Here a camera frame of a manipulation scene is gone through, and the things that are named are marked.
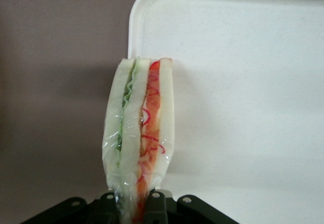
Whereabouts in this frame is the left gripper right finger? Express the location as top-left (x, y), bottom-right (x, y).
top-left (143, 190), bottom-right (240, 224)

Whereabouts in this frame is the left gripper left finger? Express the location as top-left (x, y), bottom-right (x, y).
top-left (19, 192), bottom-right (119, 224)

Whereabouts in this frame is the triangle sandwich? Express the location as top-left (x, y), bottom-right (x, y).
top-left (102, 56), bottom-right (176, 224)

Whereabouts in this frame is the cream plastic tray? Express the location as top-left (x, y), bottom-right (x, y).
top-left (128, 0), bottom-right (324, 224)

